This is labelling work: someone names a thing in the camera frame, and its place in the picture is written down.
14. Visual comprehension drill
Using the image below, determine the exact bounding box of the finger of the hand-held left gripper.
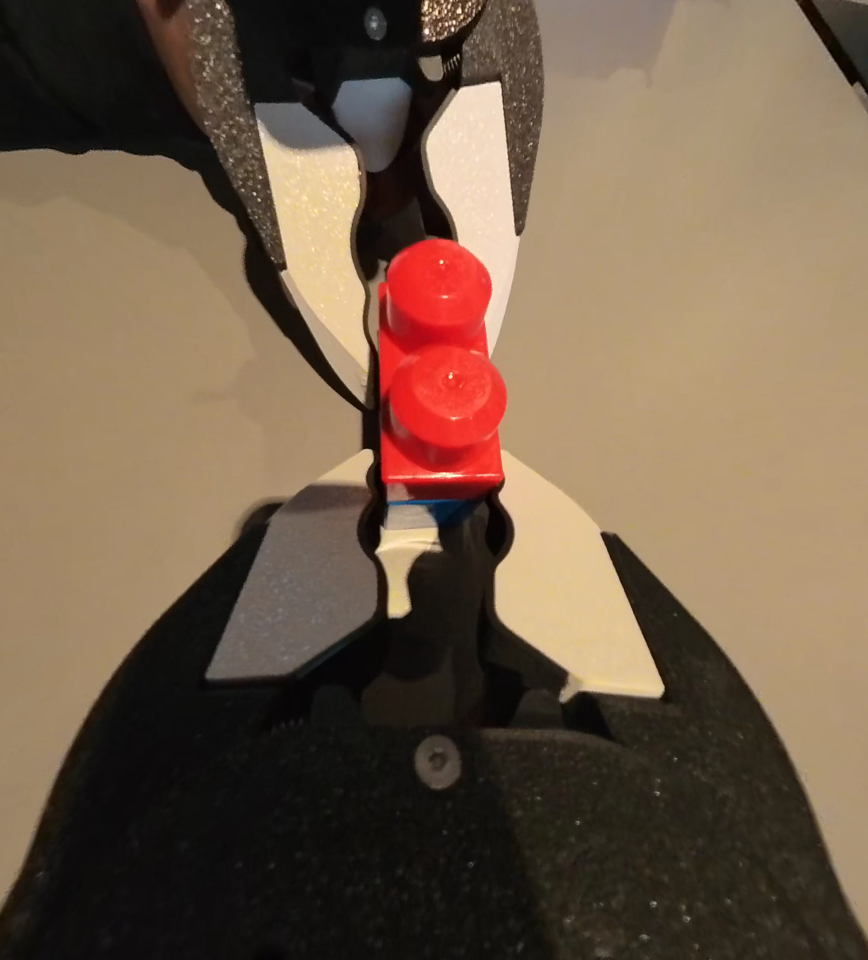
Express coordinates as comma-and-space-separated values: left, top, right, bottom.
420, 78, 521, 355
256, 99, 375, 410

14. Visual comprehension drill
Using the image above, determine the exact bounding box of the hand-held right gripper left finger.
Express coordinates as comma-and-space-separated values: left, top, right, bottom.
205, 448, 389, 681

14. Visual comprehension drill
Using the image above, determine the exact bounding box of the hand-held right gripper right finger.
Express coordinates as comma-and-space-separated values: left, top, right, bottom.
486, 450, 665, 704

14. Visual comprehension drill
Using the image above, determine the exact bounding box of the blue mega block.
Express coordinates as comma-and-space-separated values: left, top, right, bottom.
381, 480, 489, 534

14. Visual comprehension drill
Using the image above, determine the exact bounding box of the red mega block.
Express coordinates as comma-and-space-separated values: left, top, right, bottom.
377, 238, 509, 502

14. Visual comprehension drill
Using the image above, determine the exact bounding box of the person's left hand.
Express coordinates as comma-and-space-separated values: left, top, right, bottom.
137, 0, 206, 144

